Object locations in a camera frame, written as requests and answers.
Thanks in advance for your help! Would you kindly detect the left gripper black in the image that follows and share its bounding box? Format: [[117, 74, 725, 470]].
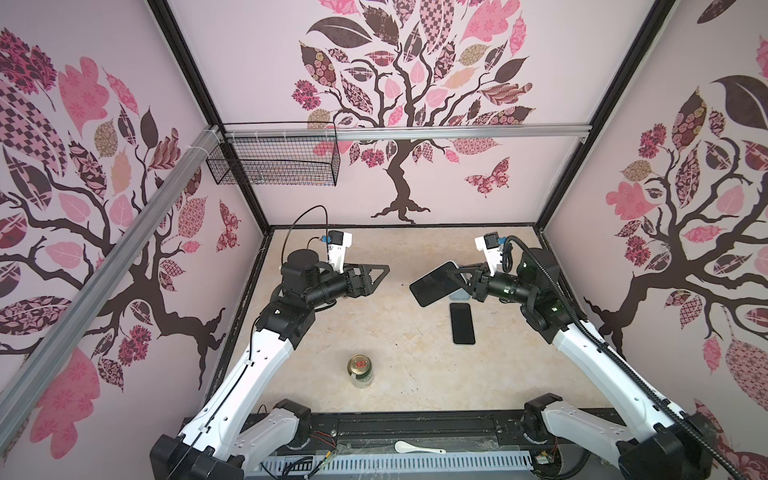
[[305, 262, 389, 308]]

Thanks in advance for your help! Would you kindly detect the black smartphone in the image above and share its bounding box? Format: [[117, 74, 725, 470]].
[[449, 303, 476, 345], [409, 261, 460, 308]]

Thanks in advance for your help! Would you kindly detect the light blue phone case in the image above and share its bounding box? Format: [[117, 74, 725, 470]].
[[449, 289, 471, 302]]

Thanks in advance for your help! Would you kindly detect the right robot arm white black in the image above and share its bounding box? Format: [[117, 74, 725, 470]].
[[448, 248, 716, 479]]

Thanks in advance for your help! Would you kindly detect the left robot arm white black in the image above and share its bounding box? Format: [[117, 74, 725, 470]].
[[150, 249, 390, 479]]

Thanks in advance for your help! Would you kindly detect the green beverage can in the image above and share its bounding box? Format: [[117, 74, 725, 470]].
[[347, 354, 374, 388]]

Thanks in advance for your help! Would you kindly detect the white plastic spoon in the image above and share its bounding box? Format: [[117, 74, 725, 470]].
[[394, 440, 447, 455]]

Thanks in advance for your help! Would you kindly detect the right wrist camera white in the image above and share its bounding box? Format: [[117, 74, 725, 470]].
[[474, 232, 505, 276]]

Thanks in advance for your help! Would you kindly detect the black corrugated cable conduit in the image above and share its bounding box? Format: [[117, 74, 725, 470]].
[[503, 235, 745, 480]]

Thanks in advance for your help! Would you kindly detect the thin black camera cable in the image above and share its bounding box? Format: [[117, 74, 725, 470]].
[[280, 204, 331, 265]]

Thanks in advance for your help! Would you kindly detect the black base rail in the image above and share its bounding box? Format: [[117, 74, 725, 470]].
[[179, 409, 625, 480]]

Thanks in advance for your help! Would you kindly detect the black wire basket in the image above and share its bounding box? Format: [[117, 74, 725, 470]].
[[206, 120, 341, 187]]

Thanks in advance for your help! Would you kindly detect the aluminium rail back wall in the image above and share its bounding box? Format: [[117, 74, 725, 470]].
[[225, 123, 592, 141]]

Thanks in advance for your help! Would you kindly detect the aluminium rail wall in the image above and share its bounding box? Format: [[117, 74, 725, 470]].
[[225, 123, 592, 141], [1, 125, 221, 448]]

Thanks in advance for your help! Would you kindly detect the white slotted cable duct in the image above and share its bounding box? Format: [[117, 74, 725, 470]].
[[247, 451, 533, 479]]

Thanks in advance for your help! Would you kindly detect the aluminium rail left wall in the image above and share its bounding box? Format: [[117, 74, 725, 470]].
[[1, 125, 221, 448]]

